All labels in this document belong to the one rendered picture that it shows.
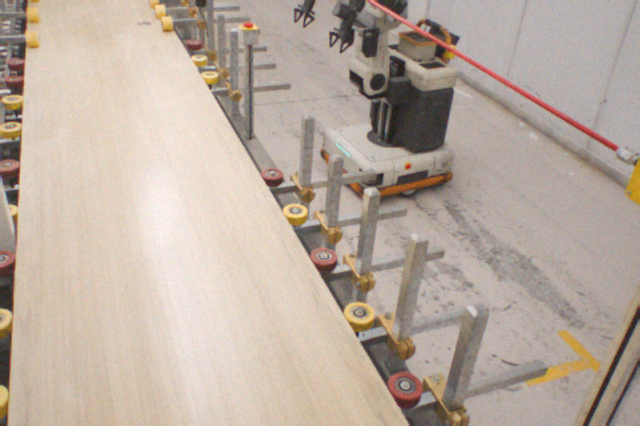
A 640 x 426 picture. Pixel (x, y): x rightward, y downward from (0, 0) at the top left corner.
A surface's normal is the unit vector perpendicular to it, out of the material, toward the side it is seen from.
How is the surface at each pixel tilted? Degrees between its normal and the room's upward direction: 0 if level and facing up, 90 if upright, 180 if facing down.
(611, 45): 90
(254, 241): 0
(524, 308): 0
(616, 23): 90
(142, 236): 0
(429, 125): 84
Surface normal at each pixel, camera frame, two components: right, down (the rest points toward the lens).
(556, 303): 0.06, -0.84
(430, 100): 0.45, 0.51
